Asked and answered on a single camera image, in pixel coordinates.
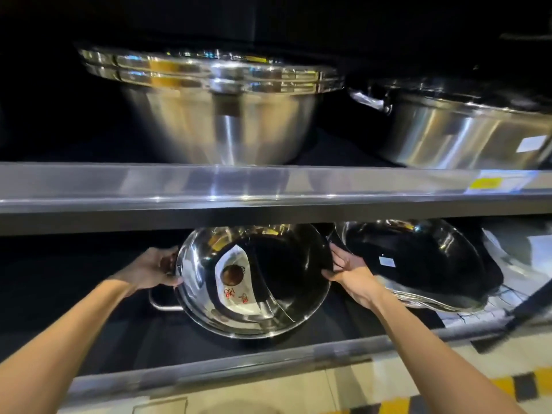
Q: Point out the brown wooden knob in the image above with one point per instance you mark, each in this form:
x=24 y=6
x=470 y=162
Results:
x=233 y=275

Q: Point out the steel shelf board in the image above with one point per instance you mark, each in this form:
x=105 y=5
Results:
x=215 y=189

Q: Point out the person's left forearm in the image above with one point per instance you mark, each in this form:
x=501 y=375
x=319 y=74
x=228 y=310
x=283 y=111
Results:
x=64 y=340

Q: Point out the person's right hand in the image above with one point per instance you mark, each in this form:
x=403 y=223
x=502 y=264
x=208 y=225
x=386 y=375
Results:
x=356 y=282

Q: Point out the person's left thumb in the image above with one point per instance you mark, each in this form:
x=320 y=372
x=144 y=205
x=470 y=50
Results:
x=174 y=281

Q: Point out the person's right thumb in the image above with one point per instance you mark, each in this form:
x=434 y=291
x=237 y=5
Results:
x=333 y=275

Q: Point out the white printed paper insert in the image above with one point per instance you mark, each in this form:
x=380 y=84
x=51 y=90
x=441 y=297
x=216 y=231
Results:
x=241 y=301

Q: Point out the steel wok with white label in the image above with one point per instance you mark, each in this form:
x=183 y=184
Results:
x=431 y=258

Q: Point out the person's left hand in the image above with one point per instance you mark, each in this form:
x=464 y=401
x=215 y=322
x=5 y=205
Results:
x=144 y=271

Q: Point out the yellow shelf price label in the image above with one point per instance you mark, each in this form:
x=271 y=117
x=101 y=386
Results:
x=486 y=183

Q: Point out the person's right forearm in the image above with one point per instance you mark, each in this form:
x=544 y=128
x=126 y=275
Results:
x=435 y=362

